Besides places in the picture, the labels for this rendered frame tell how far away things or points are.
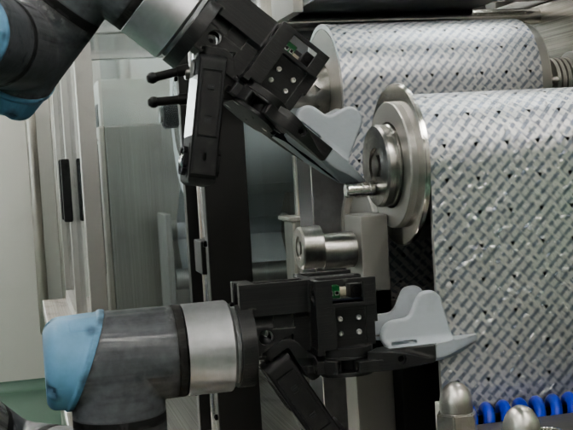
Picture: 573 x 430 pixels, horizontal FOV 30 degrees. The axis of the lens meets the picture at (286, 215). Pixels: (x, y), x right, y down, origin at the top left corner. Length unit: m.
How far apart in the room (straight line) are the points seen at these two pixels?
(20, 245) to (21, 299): 0.32
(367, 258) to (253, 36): 0.23
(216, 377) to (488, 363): 0.25
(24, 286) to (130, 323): 5.61
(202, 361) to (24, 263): 5.61
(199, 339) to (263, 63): 0.25
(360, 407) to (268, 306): 0.18
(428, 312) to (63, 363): 0.30
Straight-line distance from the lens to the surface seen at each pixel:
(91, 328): 0.85
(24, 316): 6.48
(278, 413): 1.55
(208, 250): 1.22
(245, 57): 0.95
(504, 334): 0.97
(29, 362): 6.52
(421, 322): 0.91
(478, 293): 0.95
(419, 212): 0.93
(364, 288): 0.88
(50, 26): 0.93
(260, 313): 0.87
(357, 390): 1.01
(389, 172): 0.94
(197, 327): 0.85
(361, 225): 0.98
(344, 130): 0.96
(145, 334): 0.85
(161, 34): 0.93
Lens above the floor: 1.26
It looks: 3 degrees down
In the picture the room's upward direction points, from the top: 3 degrees counter-clockwise
